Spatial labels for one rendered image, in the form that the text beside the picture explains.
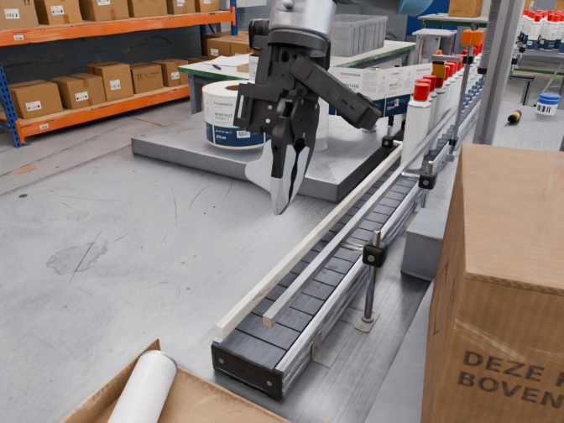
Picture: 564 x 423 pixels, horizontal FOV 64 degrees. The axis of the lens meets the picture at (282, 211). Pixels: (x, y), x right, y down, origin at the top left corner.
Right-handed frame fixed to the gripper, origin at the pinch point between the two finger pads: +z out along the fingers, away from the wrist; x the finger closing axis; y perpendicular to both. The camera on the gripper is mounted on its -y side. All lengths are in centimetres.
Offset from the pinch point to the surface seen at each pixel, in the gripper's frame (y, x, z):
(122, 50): 410, -337, -65
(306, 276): -3.6, -2.7, 8.8
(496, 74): -14, -70, -30
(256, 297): 3.4, -3.2, 14.2
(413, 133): 0, -60, -13
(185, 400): 5.3, 7.3, 26.0
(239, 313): 3.4, 0.7, 15.4
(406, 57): 80, -334, -83
